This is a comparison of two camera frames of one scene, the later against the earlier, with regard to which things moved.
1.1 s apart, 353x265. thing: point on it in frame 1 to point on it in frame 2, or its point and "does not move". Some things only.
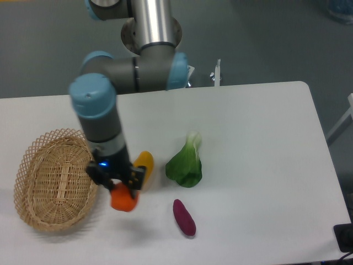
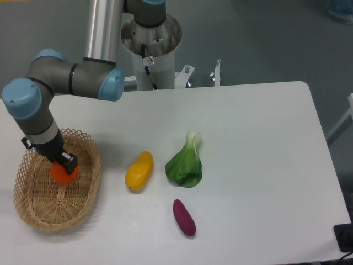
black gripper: (104, 169) to (52, 148)
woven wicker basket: (53, 190) does not move
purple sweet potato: (184, 217) does not move
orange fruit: (122, 197) to (59, 174)
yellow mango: (145, 159) does not move
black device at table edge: (343, 235) does not move
